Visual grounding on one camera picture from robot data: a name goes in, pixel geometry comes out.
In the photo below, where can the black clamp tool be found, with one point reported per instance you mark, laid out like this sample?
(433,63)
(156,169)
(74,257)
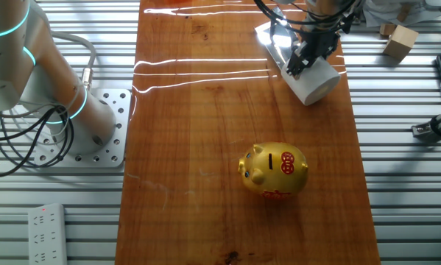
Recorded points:
(435,127)

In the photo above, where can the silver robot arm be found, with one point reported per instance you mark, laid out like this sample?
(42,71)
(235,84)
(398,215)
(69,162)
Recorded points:
(95,117)

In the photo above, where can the white paper roll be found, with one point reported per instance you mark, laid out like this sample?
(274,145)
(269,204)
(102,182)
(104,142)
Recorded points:
(312,88)

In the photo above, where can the metal roll holder shelf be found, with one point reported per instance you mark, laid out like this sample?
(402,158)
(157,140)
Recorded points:
(279,40)

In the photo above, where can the small wooden block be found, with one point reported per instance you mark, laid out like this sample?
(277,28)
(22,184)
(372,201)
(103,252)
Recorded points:
(387,29)

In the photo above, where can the tan wooden piece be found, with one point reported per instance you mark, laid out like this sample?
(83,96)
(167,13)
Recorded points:
(403,14)

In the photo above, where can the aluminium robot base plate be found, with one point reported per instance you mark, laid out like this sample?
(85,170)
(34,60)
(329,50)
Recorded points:
(109,154)

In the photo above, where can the gold piggy bank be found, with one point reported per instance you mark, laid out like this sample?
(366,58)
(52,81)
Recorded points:
(271,176)

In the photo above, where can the white power strip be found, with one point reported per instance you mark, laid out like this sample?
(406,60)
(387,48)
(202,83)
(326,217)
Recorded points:
(47,235)

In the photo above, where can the grey cloth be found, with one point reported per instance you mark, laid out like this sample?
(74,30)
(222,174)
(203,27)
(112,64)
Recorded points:
(389,14)

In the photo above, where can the large wooden block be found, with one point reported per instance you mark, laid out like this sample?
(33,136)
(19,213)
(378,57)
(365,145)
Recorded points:
(400,42)

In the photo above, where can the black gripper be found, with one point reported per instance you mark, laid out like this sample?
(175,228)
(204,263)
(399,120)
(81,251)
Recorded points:
(319,46)

